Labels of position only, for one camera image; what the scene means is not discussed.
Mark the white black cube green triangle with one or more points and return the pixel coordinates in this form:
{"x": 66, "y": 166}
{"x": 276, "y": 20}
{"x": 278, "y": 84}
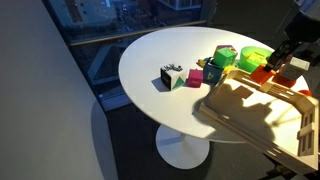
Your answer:
{"x": 171, "y": 77}

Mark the green translucent bowl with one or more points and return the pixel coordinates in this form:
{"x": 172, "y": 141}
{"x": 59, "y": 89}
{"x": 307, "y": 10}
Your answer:
{"x": 248, "y": 60}

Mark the pink toy cube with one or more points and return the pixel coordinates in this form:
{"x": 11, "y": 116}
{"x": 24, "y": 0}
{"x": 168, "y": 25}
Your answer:
{"x": 195, "y": 78}

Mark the white table pedestal base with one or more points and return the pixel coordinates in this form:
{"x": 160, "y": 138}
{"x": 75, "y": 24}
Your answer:
{"x": 181, "y": 146}

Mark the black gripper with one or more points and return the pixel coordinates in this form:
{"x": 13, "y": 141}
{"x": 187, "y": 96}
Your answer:
{"x": 303, "y": 28}

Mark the small red-orange ball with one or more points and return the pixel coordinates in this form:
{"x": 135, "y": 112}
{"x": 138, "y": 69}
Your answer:
{"x": 305, "y": 92}

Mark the green toy cube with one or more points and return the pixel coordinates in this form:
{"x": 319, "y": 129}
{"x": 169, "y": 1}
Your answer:
{"x": 225, "y": 57}

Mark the yellow toy block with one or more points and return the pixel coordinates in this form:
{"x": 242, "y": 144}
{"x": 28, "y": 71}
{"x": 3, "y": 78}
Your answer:
{"x": 256, "y": 57}

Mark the brass window rail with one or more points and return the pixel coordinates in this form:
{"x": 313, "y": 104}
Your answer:
{"x": 133, "y": 33}

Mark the blue cube with green letter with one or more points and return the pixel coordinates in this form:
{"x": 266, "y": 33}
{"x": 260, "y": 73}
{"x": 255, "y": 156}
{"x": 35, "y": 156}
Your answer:
{"x": 211, "y": 74}

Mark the purple toy cube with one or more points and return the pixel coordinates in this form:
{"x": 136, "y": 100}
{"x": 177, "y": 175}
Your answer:
{"x": 224, "y": 46}

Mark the red tomato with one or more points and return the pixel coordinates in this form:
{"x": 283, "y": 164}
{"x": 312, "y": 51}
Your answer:
{"x": 285, "y": 81}

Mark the yellow toy piece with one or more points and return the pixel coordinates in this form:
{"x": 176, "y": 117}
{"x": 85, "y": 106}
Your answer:
{"x": 201, "y": 62}
{"x": 228, "y": 69}

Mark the light wooden slatted box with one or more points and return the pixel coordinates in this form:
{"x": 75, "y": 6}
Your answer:
{"x": 240, "y": 100}

